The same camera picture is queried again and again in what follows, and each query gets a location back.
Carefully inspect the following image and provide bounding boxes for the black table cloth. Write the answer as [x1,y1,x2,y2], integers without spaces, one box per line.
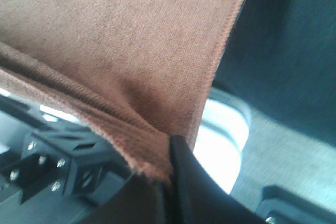
[213,0,335,145]

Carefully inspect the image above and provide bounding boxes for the brown towel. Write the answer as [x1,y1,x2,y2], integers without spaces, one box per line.
[1,0,244,184]

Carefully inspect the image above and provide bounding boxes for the white woven storage box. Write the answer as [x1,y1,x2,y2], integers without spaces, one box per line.
[193,88,251,194]

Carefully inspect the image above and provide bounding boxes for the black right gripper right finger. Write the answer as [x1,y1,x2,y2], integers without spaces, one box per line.
[170,135,265,223]

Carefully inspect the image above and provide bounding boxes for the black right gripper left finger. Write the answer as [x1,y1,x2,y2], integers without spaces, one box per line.
[79,175,168,224]

